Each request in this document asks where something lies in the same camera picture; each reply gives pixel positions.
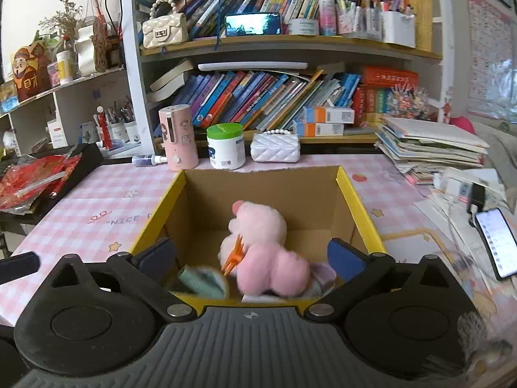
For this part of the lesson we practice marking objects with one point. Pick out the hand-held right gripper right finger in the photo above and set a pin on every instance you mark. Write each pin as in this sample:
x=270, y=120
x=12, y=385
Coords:
x=347, y=262

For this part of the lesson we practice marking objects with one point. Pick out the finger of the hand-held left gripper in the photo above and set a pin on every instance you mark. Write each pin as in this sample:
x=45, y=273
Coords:
x=20, y=268

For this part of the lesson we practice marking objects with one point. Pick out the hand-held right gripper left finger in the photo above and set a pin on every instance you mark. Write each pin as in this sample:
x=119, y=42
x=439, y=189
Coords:
x=157, y=260

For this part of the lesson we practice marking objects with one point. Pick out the pastel toy dump truck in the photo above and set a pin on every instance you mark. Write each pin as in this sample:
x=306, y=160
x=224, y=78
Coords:
x=323, y=277

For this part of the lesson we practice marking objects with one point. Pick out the small mint green gadget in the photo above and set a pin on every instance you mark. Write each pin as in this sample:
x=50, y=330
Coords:
x=202, y=283

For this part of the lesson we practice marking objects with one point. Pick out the pink plush pig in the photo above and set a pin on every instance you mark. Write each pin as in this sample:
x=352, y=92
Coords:
x=258, y=226

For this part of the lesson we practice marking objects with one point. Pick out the yellow cardboard box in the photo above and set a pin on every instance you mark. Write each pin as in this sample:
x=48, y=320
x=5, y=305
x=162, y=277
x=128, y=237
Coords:
x=258, y=194

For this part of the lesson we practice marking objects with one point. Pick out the pink checked tablecloth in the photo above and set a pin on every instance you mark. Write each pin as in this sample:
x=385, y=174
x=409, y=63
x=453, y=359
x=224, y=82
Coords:
x=101, y=202

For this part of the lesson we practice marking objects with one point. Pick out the bag of red packets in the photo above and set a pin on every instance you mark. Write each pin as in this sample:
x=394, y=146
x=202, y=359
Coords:
x=32, y=182

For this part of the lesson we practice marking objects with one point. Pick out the small spray bottle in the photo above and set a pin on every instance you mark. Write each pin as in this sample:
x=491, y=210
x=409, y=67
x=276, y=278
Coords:
x=147, y=160

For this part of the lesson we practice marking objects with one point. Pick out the pink cartoon dispenser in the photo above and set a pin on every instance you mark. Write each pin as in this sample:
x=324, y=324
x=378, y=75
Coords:
x=177, y=141

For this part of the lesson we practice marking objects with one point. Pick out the black electronic keyboard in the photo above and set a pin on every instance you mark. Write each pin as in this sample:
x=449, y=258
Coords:
x=85, y=161

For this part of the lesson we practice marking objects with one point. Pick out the white power strip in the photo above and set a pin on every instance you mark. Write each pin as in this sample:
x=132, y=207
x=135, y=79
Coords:
x=452, y=188

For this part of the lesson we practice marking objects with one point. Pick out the white can green lid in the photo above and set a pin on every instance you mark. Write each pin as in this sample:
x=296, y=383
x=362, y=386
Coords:
x=226, y=149

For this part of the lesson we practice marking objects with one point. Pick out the white desk pen organizer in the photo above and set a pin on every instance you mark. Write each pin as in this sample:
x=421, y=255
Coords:
x=123, y=129

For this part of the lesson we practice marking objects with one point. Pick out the white quilted purse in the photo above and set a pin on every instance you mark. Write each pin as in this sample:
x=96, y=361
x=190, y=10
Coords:
x=274, y=147

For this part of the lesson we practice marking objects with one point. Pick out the orange white small carton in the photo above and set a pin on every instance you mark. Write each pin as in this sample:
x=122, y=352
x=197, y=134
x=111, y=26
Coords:
x=329, y=115
x=319, y=129

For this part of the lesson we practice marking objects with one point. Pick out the white box red label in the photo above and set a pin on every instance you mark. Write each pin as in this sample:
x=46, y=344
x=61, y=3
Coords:
x=57, y=135

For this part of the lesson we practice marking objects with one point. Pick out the red hanging ornament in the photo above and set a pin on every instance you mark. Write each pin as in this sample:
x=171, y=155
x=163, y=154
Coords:
x=104, y=129

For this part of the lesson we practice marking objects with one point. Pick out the stack of paper booklets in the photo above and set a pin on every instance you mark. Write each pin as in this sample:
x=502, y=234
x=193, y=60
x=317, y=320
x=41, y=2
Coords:
x=428, y=145

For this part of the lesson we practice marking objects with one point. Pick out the black smartphone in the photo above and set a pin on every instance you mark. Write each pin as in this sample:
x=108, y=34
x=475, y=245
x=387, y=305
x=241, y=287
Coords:
x=499, y=242

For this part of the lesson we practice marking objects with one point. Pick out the colourful patterned box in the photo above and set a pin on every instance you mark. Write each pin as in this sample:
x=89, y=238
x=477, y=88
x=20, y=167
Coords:
x=408, y=103

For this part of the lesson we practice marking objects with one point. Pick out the white bookshelf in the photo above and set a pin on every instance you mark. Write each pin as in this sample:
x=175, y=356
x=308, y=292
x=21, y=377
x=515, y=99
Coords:
x=133, y=89

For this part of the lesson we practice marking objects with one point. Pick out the thick white-paged book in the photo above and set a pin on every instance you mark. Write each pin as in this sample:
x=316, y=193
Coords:
x=169, y=83

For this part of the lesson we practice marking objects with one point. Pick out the row of colourful books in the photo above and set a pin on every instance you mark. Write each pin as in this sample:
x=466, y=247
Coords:
x=258, y=101

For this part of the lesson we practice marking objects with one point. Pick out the red boxed book set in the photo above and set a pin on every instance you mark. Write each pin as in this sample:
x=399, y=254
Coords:
x=387, y=79

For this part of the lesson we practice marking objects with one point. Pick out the orange cartoon figure box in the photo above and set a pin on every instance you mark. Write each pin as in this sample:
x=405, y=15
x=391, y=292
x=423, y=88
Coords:
x=30, y=76

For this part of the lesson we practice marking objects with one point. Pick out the white bottle yellow label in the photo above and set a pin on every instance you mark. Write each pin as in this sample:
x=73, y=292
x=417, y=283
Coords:
x=65, y=68

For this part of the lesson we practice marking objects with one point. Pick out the white flat board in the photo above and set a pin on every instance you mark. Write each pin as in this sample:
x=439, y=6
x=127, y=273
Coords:
x=250, y=66

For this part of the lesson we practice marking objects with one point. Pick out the cream quilted purse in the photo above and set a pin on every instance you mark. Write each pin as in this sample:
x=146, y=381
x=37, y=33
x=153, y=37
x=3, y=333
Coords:
x=163, y=30

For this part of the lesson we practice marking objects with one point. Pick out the wide white tape roll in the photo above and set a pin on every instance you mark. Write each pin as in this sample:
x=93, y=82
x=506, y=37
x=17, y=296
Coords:
x=303, y=27

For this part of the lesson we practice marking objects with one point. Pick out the white marker holder box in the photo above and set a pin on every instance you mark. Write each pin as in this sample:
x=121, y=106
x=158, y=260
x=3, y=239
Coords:
x=398, y=28

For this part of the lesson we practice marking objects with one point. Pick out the pastel patterned bottle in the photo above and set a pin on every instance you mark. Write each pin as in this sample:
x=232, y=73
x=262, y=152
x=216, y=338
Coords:
x=328, y=12

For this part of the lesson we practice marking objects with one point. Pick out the dried flower bunch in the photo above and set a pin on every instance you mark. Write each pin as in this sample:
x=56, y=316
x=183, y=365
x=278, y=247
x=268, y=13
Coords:
x=62, y=18

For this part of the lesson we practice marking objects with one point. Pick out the phone showing video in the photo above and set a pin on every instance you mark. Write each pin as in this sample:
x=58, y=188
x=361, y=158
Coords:
x=252, y=24

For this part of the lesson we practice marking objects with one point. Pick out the alphabet wall poster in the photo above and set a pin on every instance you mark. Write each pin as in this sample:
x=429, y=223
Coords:
x=490, y=52

